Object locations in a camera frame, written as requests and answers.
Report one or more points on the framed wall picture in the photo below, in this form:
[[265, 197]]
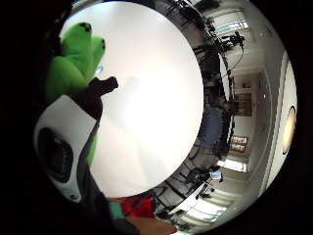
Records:
[[243, 104]]

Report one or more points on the white palm camera module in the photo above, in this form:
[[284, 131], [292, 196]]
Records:
[[62, 130]]

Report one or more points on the round ceiling lamp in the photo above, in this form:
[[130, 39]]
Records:
[[289, 129]]

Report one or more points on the black camera on tripod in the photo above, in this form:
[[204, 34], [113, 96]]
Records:
[[235, 39]]

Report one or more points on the orange wall sign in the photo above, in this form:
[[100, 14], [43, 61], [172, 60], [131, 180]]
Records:
[[239, 143]]

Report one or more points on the the person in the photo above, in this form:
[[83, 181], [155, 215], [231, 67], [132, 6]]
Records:
[[138, 207]]

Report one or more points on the green soft toy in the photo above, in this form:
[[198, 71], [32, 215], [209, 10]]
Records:
[[70, 65]]

